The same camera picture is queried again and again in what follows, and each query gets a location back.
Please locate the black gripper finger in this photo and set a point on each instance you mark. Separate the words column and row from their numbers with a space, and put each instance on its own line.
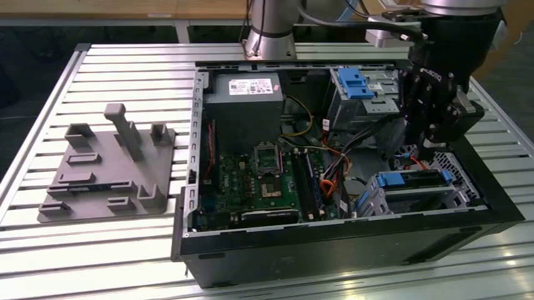
column 454, row 125
column 420, row 109

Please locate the hard disk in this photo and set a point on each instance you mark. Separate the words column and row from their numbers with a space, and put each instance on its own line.
column 390, row 179

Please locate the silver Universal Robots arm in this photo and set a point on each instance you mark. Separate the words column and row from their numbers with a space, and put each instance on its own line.
column 271, row 18

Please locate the metal disk bay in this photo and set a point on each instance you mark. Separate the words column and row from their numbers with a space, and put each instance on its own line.
column 372, row 203

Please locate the RAM slot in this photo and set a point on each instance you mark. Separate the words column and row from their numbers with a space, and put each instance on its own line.
column 301, row 184

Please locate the metal drive cage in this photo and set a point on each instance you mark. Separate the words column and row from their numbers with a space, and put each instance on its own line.
column 354, row 112

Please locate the blue drive cage latch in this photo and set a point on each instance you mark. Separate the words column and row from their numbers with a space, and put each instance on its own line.
column 354, row 84

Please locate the CPU socket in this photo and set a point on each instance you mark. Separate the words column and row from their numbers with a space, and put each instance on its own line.
column 267, row 156

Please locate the grey power supply unit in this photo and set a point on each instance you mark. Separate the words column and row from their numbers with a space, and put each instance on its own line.
column 242, row 118

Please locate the square chipset chip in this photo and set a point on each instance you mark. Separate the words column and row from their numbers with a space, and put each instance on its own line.
column 273, row 189

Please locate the green motherboard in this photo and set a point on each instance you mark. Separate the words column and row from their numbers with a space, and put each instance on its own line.
column 234, row 175

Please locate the black graphics card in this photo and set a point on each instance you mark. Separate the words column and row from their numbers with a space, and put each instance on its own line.
column 267, row 217

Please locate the black open PC case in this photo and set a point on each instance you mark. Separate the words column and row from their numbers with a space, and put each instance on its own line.
column 291, row 259

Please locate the grey plastic parts rack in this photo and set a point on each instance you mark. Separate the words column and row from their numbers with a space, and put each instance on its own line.
column 113, row 162

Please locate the dark RAM stick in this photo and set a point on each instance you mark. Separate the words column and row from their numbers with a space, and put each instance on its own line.
column 90, row 189

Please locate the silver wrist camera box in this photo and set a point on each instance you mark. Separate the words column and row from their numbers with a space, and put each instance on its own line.
column 384, row 37

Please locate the wooden desk with grey frame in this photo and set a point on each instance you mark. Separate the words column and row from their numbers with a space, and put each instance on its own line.
column 125, row 7

